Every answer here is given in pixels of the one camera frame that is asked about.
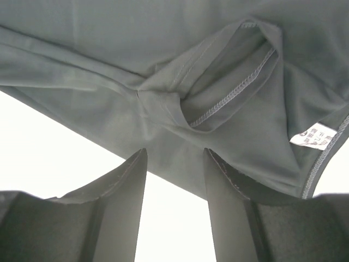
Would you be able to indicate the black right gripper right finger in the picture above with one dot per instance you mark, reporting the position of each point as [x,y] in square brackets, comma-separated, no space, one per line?
[252,222]

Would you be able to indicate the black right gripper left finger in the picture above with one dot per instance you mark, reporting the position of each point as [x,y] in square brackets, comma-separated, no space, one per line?
[97,222]

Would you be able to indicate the grey t shirt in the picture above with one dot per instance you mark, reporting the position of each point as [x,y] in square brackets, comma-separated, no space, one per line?
[264,84]

